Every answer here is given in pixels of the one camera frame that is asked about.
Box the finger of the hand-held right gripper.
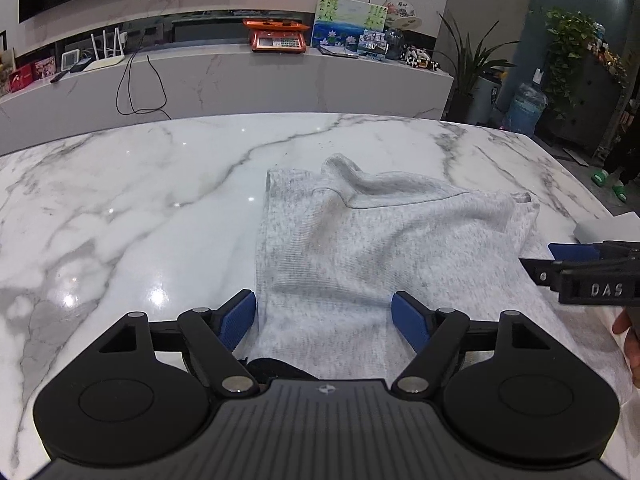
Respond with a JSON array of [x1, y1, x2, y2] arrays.
[[518, 257, 564, 289], [547, 241, 640, 264]]

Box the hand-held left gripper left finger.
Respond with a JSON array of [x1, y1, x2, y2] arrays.
[[97, 289, 258, 398]]

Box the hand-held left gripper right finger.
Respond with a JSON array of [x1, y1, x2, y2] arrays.
[[390, 290, 554, 398]]

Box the grey knit sweater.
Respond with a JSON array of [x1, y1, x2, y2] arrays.
[[240, 152, 637, 411]]

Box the person's right hand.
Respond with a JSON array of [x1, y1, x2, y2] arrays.
[[612, 306, 640, 391]]

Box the dark drawer cabinet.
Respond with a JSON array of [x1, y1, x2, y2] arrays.
[[554, 52, 627, 159]]

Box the blue water jug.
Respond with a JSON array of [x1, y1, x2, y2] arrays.
[[501, 82, 549, 136]]

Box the leafy green plant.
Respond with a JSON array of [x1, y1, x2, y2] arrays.
[[542, 7, 627, 112]]

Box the tall potted plant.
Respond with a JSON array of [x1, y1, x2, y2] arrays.
[[437, 12, 516, 124]]

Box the black and white toy figures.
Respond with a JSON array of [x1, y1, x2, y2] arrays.
[[404, 46, 444, 71]]

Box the long white marble cabinet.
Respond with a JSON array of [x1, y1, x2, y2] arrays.
[[0, 40, 455, 157]]

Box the glass dome jar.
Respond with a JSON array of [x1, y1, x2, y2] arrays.
[[385, 27, 406, 59]]

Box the dark tablet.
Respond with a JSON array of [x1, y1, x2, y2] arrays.
[[317, 44, 360, 60]]

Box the printed photo stand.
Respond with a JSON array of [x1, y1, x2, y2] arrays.
[[357, 30, 391, 56]]

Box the orange toy cash register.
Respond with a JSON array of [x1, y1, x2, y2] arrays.
[[243, 18, 311, 54]]

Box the round paper fan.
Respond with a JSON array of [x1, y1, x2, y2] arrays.
[[382, 0, 424, 29]]

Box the white router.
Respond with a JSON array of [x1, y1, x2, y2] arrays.
[[82, 30, 125, 72]]

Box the lotus pond painting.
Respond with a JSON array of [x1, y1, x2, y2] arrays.
[[312, 0, 389, 51]]

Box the red gift box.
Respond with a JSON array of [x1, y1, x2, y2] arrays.
[[9, 66, 34, 94]]

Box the black cable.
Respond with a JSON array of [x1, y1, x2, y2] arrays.
[[116, 35, 169, 116]]

